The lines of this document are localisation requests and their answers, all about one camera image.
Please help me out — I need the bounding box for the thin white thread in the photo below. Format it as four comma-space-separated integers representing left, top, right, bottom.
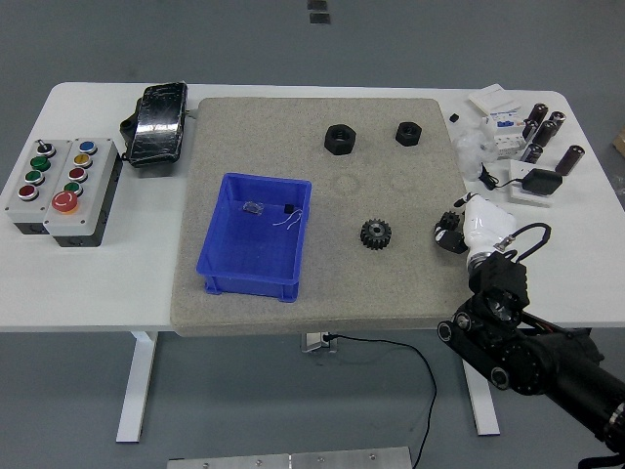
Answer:
271, 208, 305, 229

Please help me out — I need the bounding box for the black square adapter with cord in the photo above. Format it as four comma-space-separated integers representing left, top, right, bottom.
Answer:
478, 162, 564, 198

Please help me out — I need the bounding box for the white circuit breaker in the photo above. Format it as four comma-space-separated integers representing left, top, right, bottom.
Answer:
481, 107, 532, 161

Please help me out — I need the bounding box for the black plastic-wrapped device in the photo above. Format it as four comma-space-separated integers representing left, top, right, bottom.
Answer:
118, 81, 190, 171

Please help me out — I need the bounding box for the grey four-button control box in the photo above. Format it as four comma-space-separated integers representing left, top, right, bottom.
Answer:
3, 138, 75, 236

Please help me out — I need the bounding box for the black power cable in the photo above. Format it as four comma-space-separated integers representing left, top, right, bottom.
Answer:
323, 333, 438, 469

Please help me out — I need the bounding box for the silver under-table power socket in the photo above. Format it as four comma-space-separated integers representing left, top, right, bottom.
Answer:
299, 332, 339, 355

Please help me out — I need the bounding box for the white wall switch plate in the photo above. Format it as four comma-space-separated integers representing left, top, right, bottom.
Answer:
467, 83, 521, 113

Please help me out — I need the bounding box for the crumpled clear plastic bag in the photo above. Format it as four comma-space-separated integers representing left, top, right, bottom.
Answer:
450, 127, 500, 183

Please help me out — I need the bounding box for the large black hex nut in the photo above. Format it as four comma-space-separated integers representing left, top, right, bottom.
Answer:
323, 123, 358, 157

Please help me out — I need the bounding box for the blue plastic box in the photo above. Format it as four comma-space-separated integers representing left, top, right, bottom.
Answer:
195, 171, 313, 305

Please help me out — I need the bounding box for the small black hex nut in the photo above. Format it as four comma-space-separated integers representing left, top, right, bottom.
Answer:
394, 120, 425, 148

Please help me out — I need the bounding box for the grey-brown foam mat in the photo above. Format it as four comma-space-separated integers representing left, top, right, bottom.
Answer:
169, 97, 483, 339

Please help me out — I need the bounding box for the grey emergency-stop button box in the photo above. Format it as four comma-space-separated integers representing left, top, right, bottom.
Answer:
42, 137, 124, 248

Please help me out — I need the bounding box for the white table leg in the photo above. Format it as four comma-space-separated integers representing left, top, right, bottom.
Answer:
115, 330, 159, 445
460, 360, 502, 437

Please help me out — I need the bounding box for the black toothed gear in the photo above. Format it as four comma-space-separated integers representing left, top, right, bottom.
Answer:
359, 217, 395, 253

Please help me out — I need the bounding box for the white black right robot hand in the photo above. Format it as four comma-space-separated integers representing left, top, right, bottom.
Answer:
433, 192, 518, 256

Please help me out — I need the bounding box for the silver metal plate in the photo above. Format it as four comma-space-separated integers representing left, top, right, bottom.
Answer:
166, 446, 414, 469

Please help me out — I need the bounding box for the white square block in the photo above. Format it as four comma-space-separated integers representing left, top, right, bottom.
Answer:
507, 159, 559, 209

